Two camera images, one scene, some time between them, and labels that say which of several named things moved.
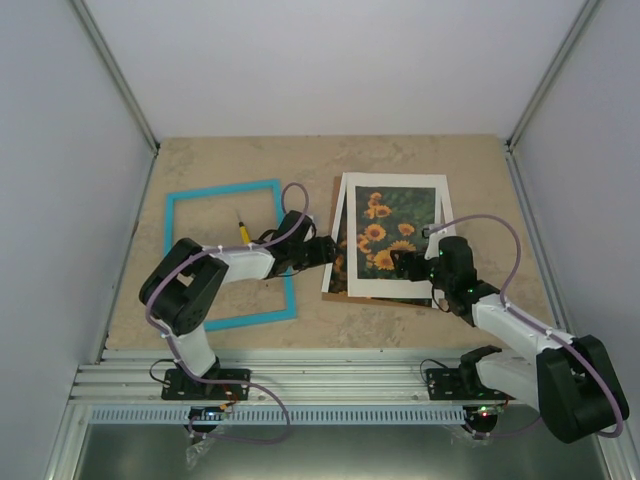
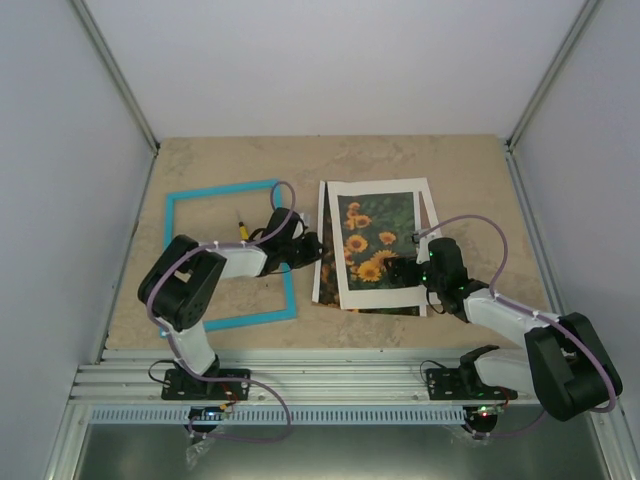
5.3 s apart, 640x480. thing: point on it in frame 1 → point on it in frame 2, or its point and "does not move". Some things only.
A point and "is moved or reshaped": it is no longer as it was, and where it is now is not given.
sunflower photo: x=388 y=218 is moved or reshaped
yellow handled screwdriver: x=244 y=233 does not move
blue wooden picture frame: x=290 y=313 does not move
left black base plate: x=179 y=386 does not move
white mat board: x=364 y=287 → x=359 y=298
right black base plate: x=454 y=384 does not move
